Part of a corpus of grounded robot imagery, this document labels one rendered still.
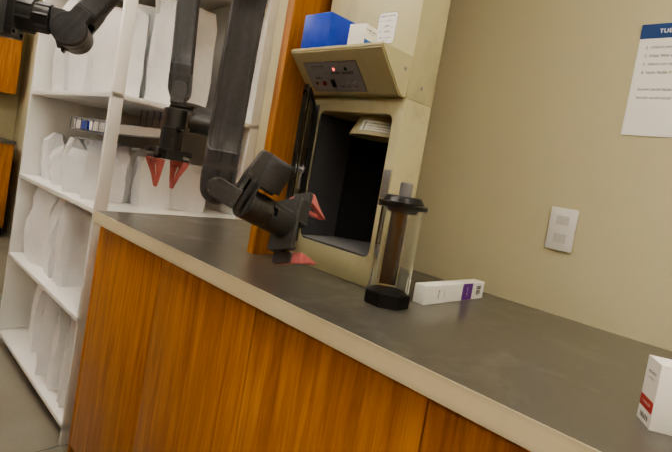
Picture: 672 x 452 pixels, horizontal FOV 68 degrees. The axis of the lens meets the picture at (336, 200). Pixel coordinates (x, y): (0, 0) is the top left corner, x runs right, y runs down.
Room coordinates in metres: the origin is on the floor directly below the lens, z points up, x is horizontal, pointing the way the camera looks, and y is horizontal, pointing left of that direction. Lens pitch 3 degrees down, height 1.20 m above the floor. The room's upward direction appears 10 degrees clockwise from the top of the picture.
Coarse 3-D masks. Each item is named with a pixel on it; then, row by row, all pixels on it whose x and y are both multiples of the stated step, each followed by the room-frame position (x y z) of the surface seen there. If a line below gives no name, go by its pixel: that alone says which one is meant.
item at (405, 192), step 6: (402, 186) 1.07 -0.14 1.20; (408, 186) 1.07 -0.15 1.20; (402, 192) 1.07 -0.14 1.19; (408, 192) 1.07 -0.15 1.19; (384, 198) 1.07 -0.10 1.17; (390, 198) 1.05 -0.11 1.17; (396, 198) 1.04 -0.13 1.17; (402, 198) 1.04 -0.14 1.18; (408, 198) 1.04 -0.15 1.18; (414, 198) 1.06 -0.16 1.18; (414, 204) 1.04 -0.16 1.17; (420, 204) 1.05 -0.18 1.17
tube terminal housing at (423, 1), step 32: (352, 0) 1.36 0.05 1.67; (384, 0) 1.28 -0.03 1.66; (416, 0) 1.21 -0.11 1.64; (448, 0) 1.26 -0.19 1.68; (416, 32) 1.19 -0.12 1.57; (416, 64) 1.20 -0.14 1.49; (320, 96) 1.40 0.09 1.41; (416, 96) 1.22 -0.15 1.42; (416, 128) 1.24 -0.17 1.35; (416, 160) 1.25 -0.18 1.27; (320, 256) 1.33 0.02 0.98; (352, 256) 1.25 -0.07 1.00
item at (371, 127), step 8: (360, 120) 1.33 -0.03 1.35; (368, 120) 1.30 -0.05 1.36; (376, 120) 1.29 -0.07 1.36; (384, 120) 1.29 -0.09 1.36; (352, 128) 1.35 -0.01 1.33; (360, 128) 1.30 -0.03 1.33; (368, 128) 1.29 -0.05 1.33; (376, 128) 1.28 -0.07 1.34; (384, 128) 1.28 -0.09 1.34; (360, 136) 1.42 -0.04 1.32; (368, 136) 1.43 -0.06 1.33; (376, 136) 1.44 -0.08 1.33; (384, 136) 1.27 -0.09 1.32
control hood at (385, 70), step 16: (304, 48) 1.30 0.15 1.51; (320, 48) 1.25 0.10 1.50; (336, 48) 1.21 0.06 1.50; (352, 48) 1.18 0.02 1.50; (368, 48) 1.14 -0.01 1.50; (384, 48) 1.12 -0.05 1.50; (368, 64) 1.17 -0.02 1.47; (384, 64) 1.14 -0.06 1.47; (400, 64) 1.16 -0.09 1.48; (304, 80) 1.37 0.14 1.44; (368, 80) 1.21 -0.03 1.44; (384, 80) 1.17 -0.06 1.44; (400, 80) 1.17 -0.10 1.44; (352, 96) 1.31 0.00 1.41; (368, 96) 1.26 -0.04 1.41; (384, 96) 1.22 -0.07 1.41; (400, 96) 1.18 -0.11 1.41
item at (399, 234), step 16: (384, 208) 1.06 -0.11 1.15; (384, 224) 1.05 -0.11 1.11; (400, 224) 1.03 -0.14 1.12; (416, 224) 1.04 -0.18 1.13; (384, 240) 1.05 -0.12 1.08; (400, 240) 1.03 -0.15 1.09; (416, 240) 1.05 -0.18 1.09; (384, 256) 1.04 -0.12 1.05; (400, 256) 1.03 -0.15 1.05; (384, 272) 1.04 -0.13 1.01; (400, 272) 1.04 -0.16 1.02; (384, 288) 1.04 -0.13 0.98; (400, 288) 1.04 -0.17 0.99
